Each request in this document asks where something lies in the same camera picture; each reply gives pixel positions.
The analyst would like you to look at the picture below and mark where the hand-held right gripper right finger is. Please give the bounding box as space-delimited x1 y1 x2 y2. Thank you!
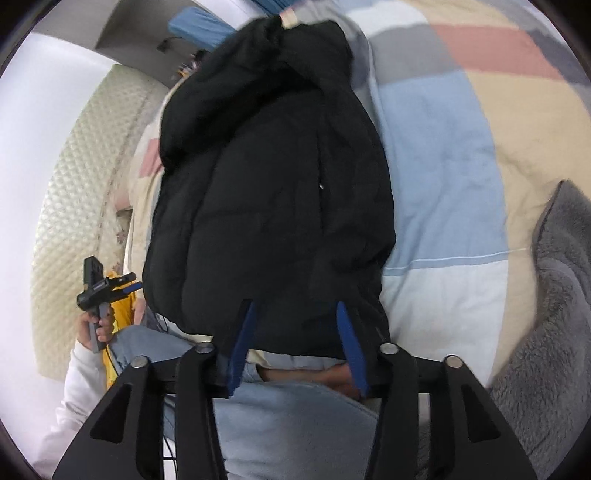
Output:
336 301 539 480

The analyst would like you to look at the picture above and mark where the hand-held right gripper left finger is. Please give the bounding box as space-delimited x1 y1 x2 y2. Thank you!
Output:
53 300 259 480

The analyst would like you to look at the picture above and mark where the black puffer jacket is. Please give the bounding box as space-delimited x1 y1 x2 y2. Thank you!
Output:
141 16 399 371

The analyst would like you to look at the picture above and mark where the person's left forearm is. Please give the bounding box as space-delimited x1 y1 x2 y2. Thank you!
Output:
34 344 112 478

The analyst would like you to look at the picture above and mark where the person's left hand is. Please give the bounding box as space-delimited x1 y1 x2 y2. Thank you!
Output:
76 306 116 352

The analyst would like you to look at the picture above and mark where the yellow cloth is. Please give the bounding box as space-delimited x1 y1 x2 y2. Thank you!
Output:
104 272 140 389

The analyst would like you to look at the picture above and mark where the pale floral pillow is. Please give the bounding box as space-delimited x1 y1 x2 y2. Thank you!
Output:
98 152 136 278

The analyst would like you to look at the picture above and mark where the cream quilted headboard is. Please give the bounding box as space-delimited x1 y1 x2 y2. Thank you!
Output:
30 65 172 380

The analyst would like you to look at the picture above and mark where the pastel patchwork quilt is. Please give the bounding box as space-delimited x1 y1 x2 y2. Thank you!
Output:
124 0 591 389

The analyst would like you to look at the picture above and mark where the grey fleece blanket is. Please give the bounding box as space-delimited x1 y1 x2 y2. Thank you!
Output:
489 179 591 468

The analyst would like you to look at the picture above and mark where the bedside clutter of bottles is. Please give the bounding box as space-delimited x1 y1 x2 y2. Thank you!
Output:
178 50 209 78

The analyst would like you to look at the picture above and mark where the blue covered chair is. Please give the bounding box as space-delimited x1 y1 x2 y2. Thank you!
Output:
168 6 242 52

